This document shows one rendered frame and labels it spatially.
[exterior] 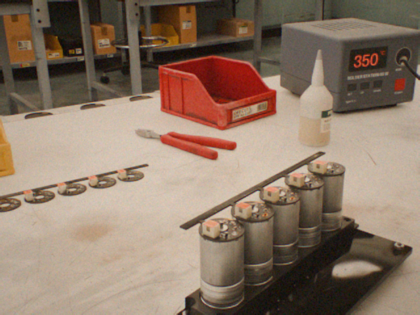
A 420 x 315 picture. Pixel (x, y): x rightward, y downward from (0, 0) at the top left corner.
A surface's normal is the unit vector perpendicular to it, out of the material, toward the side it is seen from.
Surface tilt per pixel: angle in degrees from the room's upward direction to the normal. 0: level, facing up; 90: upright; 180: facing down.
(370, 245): 0
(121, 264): 0
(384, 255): 0
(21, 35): 90
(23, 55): 89
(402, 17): 90
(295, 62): 90
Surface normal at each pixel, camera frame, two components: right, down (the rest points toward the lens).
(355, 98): 0.35, 0.33
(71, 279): -0.01, -0.93
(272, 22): 0.56, 0.29
